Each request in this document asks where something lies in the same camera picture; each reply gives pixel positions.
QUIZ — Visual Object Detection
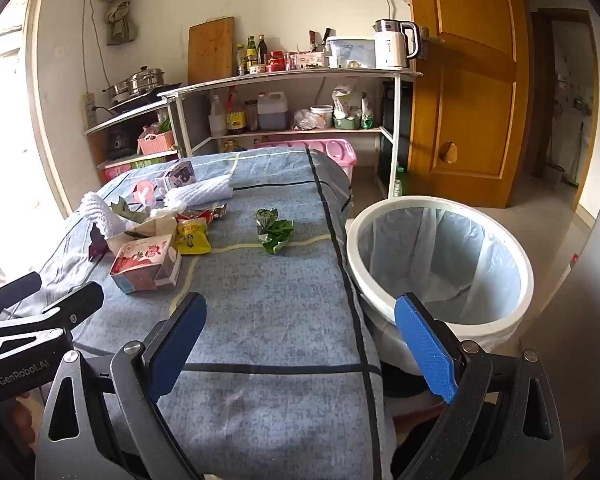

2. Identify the yellow snack packet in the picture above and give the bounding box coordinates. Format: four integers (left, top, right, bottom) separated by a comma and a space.
174, 221, 212, 257

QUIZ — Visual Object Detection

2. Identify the brown coffee sachet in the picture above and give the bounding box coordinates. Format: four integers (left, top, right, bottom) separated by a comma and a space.
176, 202, 229, 226

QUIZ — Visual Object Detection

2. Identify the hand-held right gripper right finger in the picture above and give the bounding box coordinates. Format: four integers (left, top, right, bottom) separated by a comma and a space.
394, 292, 566, 480

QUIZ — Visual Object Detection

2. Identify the person's left hand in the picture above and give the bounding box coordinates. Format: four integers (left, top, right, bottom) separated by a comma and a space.
11, 392, 36, 459

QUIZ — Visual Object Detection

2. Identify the white electric kettle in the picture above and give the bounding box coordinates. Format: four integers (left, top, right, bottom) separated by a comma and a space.
373, 18, 426, 71

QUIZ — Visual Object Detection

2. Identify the black round appliance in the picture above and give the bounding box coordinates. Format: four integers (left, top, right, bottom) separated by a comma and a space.
105, 127, 137, 162

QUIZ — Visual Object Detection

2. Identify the white printed bag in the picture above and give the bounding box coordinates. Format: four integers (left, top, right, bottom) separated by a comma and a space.
332, 82, 363, 120

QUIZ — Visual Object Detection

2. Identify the beige paper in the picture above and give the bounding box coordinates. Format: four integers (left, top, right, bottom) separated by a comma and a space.
122, 212, 179, 242

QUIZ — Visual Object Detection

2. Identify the green printed carton box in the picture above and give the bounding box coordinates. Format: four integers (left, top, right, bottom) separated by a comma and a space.
130, 152, 179, 171

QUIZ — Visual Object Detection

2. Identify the pink utensil basket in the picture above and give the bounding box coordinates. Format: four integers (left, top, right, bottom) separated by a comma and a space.
296, 50, 329, 69

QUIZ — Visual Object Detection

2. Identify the purple milk carton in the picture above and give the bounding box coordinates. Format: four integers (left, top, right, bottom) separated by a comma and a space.
155, 161, 197, 192

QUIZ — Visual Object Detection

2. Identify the soy sauce bottle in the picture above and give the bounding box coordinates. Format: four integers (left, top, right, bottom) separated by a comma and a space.
225, 85, 247, 135

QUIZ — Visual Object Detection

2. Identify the white power strip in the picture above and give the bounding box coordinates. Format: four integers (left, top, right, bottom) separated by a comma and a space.
82, 92, 97, 131

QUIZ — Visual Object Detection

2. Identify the green snack wrapper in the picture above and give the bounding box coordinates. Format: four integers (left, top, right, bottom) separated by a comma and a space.
254, 207, 296, 256

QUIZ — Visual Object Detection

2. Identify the white foam fruit net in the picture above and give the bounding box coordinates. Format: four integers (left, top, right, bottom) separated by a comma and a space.
161, 175, 234, 209
76, 191, 127, 239

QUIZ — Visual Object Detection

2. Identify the clear plastic bin liner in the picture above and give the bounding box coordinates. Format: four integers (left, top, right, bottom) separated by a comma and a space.
355, 202, 526, 376

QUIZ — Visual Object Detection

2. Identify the white plastic bottle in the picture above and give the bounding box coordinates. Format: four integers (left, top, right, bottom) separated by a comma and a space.
208, 95, 228, 137

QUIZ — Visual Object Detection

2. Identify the pink woven basket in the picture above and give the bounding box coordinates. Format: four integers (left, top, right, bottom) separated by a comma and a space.
138, 130, 177, 157

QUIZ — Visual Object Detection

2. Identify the low white kitchen shelf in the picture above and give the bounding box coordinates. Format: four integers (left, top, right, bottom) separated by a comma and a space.
83, 99, 181, 181

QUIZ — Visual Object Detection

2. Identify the crumpled clear plastic bag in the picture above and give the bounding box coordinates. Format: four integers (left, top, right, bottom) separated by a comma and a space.
292, 109, 327, 131

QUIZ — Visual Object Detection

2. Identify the pink milk carton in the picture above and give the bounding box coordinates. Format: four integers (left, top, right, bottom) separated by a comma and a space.
109, 234, 183, 295

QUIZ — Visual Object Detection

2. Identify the white jerry can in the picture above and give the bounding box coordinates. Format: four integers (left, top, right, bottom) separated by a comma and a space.
256, 91, 290, 131

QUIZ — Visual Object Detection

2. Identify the maroon wrapper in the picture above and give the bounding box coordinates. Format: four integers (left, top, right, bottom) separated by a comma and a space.
86, 226, 112, 262

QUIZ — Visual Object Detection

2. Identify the dark green wrapper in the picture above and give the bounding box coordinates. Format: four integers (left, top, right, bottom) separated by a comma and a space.
109, 196, 150, 224

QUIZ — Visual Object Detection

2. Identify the tall white kitchen shelf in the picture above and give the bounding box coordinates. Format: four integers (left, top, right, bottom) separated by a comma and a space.
157, 68, 424, 201

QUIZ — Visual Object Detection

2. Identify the hanging green cloth bag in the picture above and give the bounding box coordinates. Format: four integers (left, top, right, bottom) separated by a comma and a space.
96, 0, 139, 47

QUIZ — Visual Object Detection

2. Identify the thin hanging cable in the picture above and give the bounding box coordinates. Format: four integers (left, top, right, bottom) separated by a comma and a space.
81, 0, 95, 96

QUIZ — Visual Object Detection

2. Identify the clear cup with red lid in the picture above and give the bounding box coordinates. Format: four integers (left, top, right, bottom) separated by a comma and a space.
131, 179, 159, 211

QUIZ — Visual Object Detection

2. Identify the steel steamer pot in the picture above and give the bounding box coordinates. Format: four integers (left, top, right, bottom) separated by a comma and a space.
102, 65, 167, 103

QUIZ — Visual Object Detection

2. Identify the black induction cooker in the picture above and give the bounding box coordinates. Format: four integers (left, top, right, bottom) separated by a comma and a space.
109, 81, 183, 112

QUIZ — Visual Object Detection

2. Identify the green glass bottle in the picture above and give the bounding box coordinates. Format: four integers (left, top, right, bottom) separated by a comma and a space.
245, 35, 260, 75

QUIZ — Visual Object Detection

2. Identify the white plastic tub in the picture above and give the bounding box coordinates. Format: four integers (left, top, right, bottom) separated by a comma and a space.
309, 104, 335, 129

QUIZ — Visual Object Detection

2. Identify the pink printed carton box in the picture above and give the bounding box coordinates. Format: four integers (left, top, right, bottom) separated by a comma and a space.
97, 159, 136, 184

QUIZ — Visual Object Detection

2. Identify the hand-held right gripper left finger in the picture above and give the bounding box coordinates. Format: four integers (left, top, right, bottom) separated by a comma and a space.
37, 291, 208, 480

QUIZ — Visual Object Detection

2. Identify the wooden cutting board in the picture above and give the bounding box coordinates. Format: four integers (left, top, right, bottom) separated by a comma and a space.
187, 16, 236, 85

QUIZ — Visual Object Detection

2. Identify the clear plastic storage box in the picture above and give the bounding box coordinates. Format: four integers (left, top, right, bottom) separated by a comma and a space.
325, 36, 379, 70

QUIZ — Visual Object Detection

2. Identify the wooden door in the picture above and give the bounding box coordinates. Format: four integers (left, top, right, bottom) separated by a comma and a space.
404, 0, 535, 210

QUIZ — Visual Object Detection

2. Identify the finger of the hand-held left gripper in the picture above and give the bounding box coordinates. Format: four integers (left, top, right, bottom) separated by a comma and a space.
0, 281, 104, 330
0, 271, 42, 318

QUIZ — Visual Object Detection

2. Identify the window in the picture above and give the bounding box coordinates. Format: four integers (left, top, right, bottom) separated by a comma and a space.
0, 0, 78, 281

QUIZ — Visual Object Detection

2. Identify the bag of green vegetables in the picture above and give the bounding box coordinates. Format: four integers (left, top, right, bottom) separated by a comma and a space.
142, 115, 173, 136

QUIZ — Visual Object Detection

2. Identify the white trash bin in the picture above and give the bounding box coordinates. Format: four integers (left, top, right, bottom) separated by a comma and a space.
345, 195, 536, 376

